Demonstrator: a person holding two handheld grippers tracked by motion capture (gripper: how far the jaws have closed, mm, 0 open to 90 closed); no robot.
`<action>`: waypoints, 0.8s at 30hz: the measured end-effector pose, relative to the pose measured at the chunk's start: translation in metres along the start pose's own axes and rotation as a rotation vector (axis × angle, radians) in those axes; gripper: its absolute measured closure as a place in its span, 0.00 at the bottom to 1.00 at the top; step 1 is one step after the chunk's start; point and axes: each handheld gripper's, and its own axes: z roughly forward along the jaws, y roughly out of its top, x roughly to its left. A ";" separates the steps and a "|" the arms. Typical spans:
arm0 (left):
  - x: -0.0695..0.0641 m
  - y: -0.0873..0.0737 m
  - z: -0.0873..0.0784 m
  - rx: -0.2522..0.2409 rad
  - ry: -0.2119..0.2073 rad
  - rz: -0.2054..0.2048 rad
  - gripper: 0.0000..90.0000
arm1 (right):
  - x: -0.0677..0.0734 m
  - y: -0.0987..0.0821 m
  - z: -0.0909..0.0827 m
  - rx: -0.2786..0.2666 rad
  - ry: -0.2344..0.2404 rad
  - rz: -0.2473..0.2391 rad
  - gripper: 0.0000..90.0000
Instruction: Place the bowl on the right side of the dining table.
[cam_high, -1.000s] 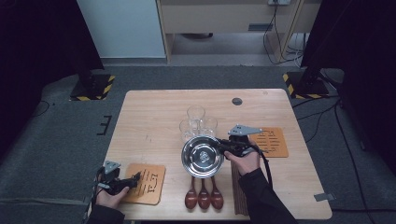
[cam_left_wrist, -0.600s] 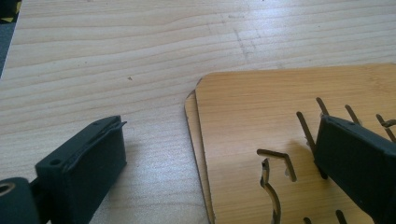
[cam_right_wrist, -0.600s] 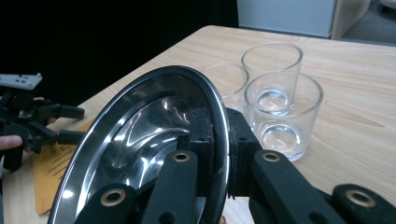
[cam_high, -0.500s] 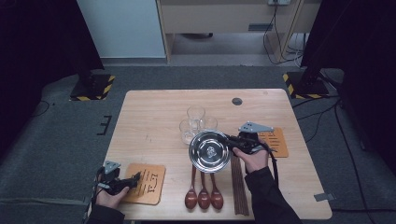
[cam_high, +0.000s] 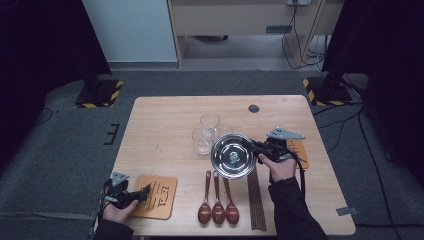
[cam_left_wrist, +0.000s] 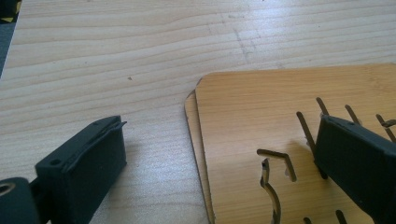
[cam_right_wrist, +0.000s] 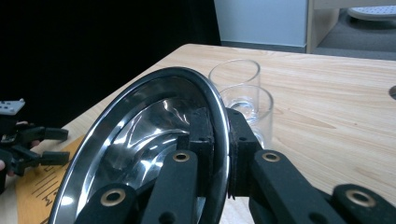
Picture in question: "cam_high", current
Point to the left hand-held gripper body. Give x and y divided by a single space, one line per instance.
118 195

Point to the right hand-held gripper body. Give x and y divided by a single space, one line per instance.
276 150

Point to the square wooden coaster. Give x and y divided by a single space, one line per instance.
161 200
300 151

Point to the stainless steel bowl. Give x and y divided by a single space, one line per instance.
233 156

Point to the red-brown wooden spoon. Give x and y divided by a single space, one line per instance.
204 212
232 212
218 212

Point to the person's left hand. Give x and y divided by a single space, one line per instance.
120 215

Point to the person's right hand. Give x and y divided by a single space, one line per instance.
281 170

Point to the grey round table grommet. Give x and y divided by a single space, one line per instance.
253 108

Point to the clear glass cup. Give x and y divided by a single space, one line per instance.
202 142
210 120
224 129

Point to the bundle of wooden chopsticks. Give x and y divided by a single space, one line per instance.
256 203

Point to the long grey floor tape strip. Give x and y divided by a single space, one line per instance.
46 216

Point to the black stand base striped edge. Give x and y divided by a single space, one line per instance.
328 91
100 95

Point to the short grey tape piece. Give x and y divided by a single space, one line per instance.
347 211

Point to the light wooden desk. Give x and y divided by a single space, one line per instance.
233 20

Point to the black curtain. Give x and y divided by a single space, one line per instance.
40 50
393 66

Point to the white power strip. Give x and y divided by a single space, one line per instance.
299 2

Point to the white cabinet panel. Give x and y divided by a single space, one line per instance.
130 30

